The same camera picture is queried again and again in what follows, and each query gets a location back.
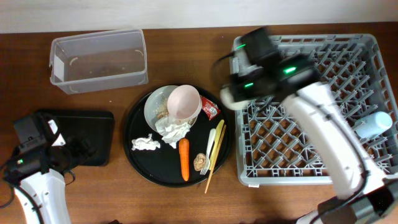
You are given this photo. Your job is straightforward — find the clear plastic bin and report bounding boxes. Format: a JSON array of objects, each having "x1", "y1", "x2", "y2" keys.
[{"x1": 49, "y1": 29, "x2": 149, "y2": 95}]

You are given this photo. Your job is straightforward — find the white napkin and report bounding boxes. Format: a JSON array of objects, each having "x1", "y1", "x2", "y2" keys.
[{"x1": 155, "y1": 116, "x2": 191, "y2": 149}]

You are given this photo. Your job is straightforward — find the round black tray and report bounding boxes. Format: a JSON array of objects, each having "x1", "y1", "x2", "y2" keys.
[{"x1": 123, "y1": 87, "x2": 234, "y2": 187}]

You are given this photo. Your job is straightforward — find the rice and food scraps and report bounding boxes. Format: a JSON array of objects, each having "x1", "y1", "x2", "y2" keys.
[{"x1": 156, "y1": 98, "x2": 169, "y2": 119}]

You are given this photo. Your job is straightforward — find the red snack wrapper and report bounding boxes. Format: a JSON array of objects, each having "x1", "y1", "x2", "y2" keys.
[{"x1": 200, "y1": 96, "x2": 221, "y2": 120}]

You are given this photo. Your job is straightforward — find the rectangular black tray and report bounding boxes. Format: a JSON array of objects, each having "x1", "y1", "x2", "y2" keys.
[{"x1": 41, "y1": 109, "x2": 114, "y2": 166}]

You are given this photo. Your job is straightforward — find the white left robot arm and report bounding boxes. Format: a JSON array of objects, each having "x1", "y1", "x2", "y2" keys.
[{"x1": 1, "y1": 111, "x2": 96, "y2": 223}]

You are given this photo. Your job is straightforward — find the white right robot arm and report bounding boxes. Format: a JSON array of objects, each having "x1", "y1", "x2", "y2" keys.
[{"x1": 220, "y1": 27, "x2": 397, "y2": 223}]

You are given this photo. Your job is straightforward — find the white plastic fork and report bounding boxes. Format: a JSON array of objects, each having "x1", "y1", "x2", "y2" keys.
[{"x1": 200, "y1": 129, "x2": 216, "y2": 175}]

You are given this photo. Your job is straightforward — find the small white tissue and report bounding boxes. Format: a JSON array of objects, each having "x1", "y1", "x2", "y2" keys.
[{"x1": 132, "y1": 134, "x2": 160, "y2": 151}]

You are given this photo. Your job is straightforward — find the light blue cup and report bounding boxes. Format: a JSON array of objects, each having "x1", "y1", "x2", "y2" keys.
[{"x1": 355, "y1": 111, "x2": 392, "y2": 139}]

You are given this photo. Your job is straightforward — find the brown food lump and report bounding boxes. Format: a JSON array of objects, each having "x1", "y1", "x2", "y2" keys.
[{"x1": 193, "y1": 153, "x2": 206, "y2": 171}]

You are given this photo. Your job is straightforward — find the wooden chopstick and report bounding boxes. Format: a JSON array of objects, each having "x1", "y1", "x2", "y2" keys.
[{"x1": 205, "y1": 124, "x2": 226, "y2": 194}]

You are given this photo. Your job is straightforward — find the orange carrot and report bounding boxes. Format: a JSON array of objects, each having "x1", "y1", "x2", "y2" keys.
[{"x1": 178, "y1": 138, "x2": 190, "y2": 182}]

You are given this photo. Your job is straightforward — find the grey dishwasher rack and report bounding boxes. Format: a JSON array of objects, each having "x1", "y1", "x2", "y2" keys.
[{"x1": 235, "y1": 34, "x2": 397, "y2": 187}]

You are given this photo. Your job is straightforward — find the yellow plastic knife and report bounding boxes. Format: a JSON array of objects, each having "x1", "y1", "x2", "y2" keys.
[{"x1": 209, "y1": 119, "x2": 224, "y2": 170}]

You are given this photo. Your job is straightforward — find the grey plate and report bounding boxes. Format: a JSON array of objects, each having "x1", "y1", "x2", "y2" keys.
[{"x1": 143, "y1": 85, "x2": 198, "y2": 134}]

